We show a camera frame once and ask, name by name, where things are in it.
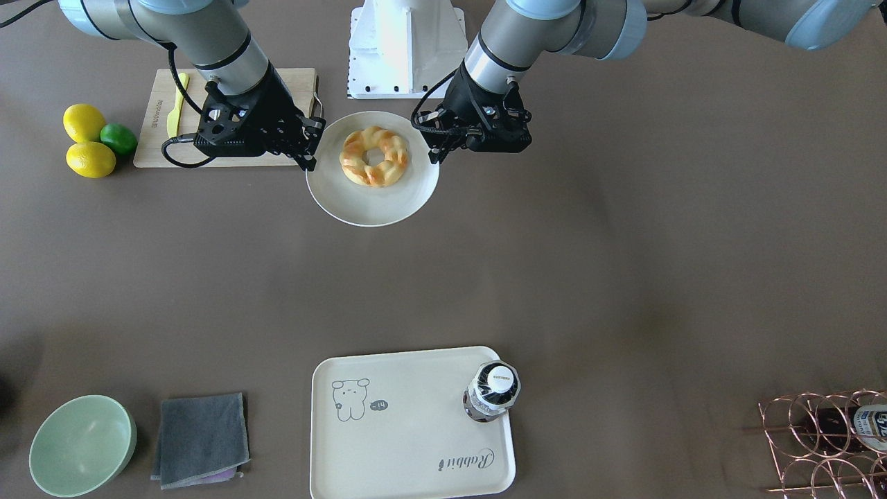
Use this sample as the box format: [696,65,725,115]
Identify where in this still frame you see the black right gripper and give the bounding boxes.
[193,65,326,172]

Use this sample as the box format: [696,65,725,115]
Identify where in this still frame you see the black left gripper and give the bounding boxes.
[410,67,532,164]

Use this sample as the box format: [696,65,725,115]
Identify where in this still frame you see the glazed twisted donut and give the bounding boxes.
[340,125,410,189]

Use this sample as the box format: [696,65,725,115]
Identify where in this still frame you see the white round plate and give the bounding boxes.
[305,111,439,227]

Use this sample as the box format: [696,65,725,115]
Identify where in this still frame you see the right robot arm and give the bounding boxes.
[58,1,326,173]

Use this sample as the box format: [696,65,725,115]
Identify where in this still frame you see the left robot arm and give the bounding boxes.
[410,1,885,164]

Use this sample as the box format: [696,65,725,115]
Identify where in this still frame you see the cream rabbit tray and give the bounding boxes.
[308,345,516,498]

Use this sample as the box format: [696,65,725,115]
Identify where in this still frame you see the yellow plastic knife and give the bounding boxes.
[166,72,190,138]

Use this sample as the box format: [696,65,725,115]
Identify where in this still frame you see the wooden cutting board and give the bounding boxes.
[133,67,319,170]

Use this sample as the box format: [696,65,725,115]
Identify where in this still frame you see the green lime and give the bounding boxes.
[99,123,139,156]

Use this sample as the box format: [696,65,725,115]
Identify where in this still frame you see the yellow lemon lower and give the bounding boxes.
[66,141,117,179]

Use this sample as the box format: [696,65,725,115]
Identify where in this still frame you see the yellow lemon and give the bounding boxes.
[62,103,107,144]
[66,141,117,179]

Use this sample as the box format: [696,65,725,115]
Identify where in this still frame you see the yellow lemon upper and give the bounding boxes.
[62,103,107,144]

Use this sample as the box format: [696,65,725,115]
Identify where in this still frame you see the grey folded cloth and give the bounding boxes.
[151,392,251,490]

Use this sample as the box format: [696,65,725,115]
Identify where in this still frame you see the green bowl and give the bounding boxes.
[28,394,137,498]

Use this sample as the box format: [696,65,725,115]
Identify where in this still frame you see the bottle in rack upper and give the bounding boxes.
[814,404,886,453]

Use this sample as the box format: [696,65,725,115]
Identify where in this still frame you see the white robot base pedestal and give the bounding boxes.
[346,1,468,99]

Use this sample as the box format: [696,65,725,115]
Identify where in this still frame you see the copper wire bottle rack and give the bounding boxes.
[750,389,886,498]

